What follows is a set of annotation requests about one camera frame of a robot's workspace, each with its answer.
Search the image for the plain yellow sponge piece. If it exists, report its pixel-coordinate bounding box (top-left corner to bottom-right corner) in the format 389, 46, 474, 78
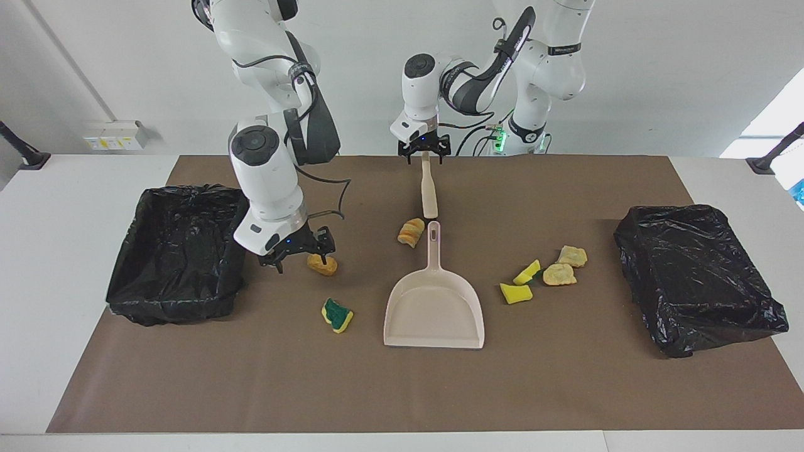
499, 283, 533, 305

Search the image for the yellow sponge piece green edge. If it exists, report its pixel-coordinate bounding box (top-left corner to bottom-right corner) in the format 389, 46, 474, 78
513, 259, 543, 286

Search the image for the black stand foot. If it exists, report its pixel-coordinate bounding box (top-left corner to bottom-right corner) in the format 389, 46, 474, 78
0, 121, 51, 171
746, 122, 804, 175

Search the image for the green and yellow sponge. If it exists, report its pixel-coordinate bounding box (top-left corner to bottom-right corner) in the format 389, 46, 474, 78
322, 298, 354, 334

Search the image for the white wall conduit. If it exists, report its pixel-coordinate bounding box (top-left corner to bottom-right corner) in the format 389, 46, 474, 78
28, 0, 119, 123

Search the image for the beige plastic dustpan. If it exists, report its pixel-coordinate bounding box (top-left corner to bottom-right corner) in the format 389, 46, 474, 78
383, 220, 486, 350

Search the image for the toy croissant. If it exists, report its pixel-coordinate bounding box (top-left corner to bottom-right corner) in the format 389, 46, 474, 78
398, 218, 426, 249

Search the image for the black left base cable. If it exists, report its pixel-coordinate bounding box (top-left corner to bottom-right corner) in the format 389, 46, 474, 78
455, 124, 503, 156

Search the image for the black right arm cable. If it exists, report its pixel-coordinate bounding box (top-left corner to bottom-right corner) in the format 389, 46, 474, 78
232, 38, 352, 220

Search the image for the brown paper table mat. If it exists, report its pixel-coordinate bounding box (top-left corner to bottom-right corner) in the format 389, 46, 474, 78
47, 155, 804, 434

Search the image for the toasted bread slice piece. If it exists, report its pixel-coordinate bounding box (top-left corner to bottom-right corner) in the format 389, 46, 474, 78
556, 245, 589, 269
543, 263, 578, 287

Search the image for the black bag lined bin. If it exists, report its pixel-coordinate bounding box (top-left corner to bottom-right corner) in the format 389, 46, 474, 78
614, 204, 790, 359
106, 183, 253, 326

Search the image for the brown toy bread roll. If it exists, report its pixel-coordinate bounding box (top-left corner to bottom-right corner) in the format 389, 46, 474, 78
307, 251, 338, 277

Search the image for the beige hand brush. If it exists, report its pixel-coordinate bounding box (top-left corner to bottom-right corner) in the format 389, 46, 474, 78
420, 151, 438, 219

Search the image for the white wall socket box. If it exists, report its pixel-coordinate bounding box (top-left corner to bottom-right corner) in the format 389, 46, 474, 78
84, 121, 149, 151

